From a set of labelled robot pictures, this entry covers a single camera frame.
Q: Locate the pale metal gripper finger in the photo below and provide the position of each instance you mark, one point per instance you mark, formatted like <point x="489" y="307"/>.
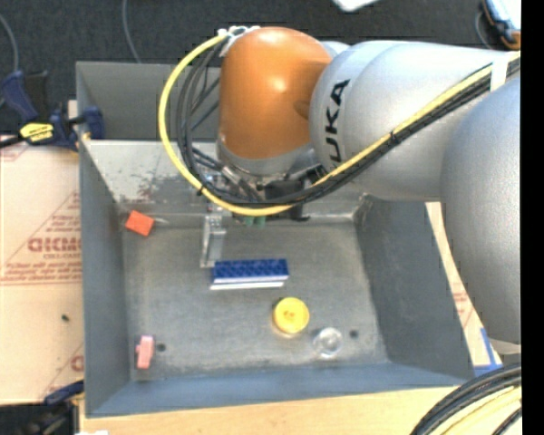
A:
<point x="206" y="247"/>
<point x="220" y="243"/>

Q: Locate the blue flat block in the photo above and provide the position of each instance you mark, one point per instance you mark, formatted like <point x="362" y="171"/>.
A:
<point x="250" y="271"/>

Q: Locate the orange block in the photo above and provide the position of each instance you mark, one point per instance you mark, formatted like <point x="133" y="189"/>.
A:
<point x="139" y="223"/>

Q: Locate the grey metal bin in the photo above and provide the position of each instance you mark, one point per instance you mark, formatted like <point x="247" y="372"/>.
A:
<point x="254" y="333"/>

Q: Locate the yellow round disc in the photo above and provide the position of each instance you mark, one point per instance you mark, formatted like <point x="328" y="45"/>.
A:
<point x="291" y="315"/>

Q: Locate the pink plastic piece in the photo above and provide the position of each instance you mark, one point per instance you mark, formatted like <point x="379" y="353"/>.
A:
<point x="144" y="351"/>

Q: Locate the clear glass cup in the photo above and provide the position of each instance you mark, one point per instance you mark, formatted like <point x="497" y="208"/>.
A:
<point x="327" y="341"/>

